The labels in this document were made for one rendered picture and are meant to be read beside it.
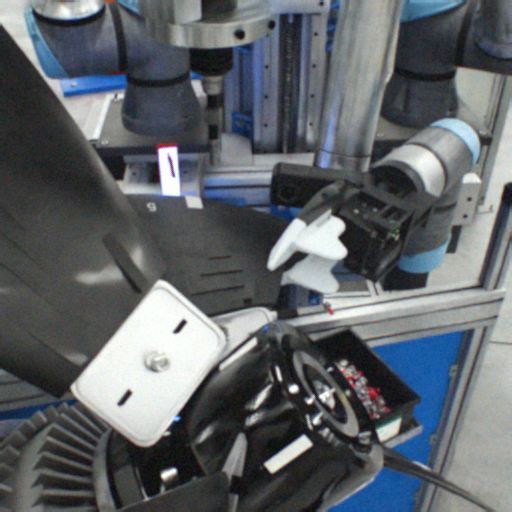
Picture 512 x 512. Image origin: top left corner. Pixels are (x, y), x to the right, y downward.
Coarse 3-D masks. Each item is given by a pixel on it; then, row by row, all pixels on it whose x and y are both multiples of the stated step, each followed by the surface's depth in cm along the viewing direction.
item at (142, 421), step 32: (160, 288) 40; (128, 320) 38; (160, 320) 39; (192, 320) 40; (128, 352) 38; (192, 352) 40; (96, 384) 37; (128, 384) 38; (160, 384) 39; (192, 384) 39; (128, 416) 37; (160, 416) 38
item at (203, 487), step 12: (204, 480) 26; (216, 480) 27; (228, 480) 29; (168, 492) 22; (180, 492) 23; (192, 492) 24; (204, 492) 25; (216, 492) 27; (228, 492) 29; (144, 504) 20; (156, 504) 21; (168, 504) 22; (180, 504) 23; (192, 504) 24; (204, 504) 25; (216, 504) 27
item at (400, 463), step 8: (384, 456) 56; (392, 456) 59; (400, 456) 67; (384, 464) 50; (392, 464) 50; (400, 464) 54; (408, 464) 59; (416, 464) 60; (400, 472) 51; (408, 472) 51; (416, 472) 52; (424, 472) 57; (432, 472) 65; (424, 480) 52; (432, 480) 52; (440, 480) 58; (448, 480) 66; (448, 488) 54; (456, 488) 58; (464, 496) 55; (472, 496) 59; (480, 504) 56
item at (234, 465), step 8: (240, 440) 34; (240, 448) 33; (232, 456) 32; (240, 456) 35; (232, 464) 31; (240, 464) 35; (232, 472) 31; (240, 472) 35; (232, 496) 35; (232, 504) 35
